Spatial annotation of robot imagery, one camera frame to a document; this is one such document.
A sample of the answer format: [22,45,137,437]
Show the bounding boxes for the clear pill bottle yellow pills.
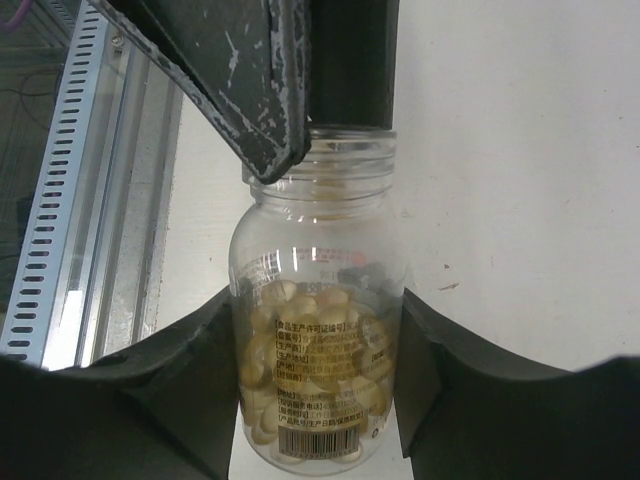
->
[228,129,407,477]

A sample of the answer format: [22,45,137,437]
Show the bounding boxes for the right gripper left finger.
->
[1,291,238,479]

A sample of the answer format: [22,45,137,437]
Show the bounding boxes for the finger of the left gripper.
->
[309,0,398,130]
[92,0,311,183]

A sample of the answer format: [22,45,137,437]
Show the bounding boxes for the aluminium mounting rail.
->
[40,31,182,370]

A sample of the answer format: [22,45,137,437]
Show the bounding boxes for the slotted white cable duct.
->
[1,1,107,367]

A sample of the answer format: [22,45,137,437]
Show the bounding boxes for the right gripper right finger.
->
[397,292,639,479]

